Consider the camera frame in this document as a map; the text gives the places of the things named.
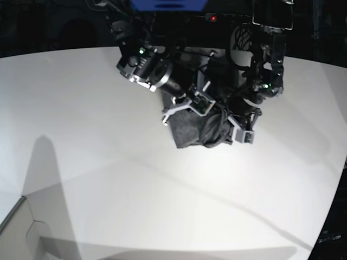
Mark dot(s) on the blue box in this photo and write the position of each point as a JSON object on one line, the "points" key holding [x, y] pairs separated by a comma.
{"points": [[169, 5]]}

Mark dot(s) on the black power strip red light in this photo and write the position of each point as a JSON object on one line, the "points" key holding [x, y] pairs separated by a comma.
{"points": [[230, 18]]}

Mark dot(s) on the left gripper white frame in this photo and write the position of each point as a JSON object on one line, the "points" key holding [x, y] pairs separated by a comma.
{"points": [[244, 124]]}

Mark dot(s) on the grey t-shirt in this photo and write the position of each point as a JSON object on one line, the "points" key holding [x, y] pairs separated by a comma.
{"points": [[189, 129]]}

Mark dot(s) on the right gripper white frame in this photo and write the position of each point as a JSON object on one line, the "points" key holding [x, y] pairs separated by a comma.
{"points": [[196, 99]]}

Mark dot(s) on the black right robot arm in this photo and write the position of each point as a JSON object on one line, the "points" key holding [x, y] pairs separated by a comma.
{"points": [[142, 64]]}

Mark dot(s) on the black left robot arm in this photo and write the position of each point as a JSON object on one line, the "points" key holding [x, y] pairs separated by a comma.
{"points": [[264, 75]]}

